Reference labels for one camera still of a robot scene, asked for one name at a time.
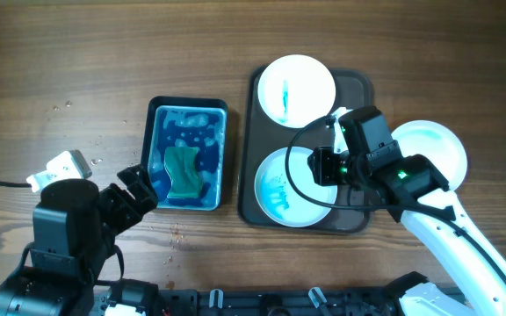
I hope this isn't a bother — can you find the white plate blue smear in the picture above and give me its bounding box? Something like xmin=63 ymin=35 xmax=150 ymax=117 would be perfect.
xmin=392 ymin=120 xmax=468 ymax=190

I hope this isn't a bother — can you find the white plate top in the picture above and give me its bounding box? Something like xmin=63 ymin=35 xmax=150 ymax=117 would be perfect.
xmin=257 ymin=54 xmax=336 ymax=129

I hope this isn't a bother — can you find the dark brown serving tray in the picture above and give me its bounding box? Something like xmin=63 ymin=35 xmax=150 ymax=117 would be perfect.
xmin=236 ymin=65 xmax=373 ymax=235

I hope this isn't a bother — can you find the right black cable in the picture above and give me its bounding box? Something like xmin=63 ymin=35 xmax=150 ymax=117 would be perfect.
xmin=284 ymin=114 xmax=506 ymax=315

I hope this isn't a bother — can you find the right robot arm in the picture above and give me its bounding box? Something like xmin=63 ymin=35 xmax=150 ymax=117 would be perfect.
xmin=307 ymin=106 xmax=506 ymax=315

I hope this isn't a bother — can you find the black tub blue water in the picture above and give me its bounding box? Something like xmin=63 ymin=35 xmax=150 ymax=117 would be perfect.
xmin=141 ymin=96 xmax=228 ymax=212

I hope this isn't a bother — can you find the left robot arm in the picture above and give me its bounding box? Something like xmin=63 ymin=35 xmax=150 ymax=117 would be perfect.
xmin=0 ymin=165 xmax=158 ymax=315

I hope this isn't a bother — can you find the green scouring sponge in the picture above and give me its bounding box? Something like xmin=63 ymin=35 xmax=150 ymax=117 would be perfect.
xmin=164 ymin=147 xmax=203 ymax=199

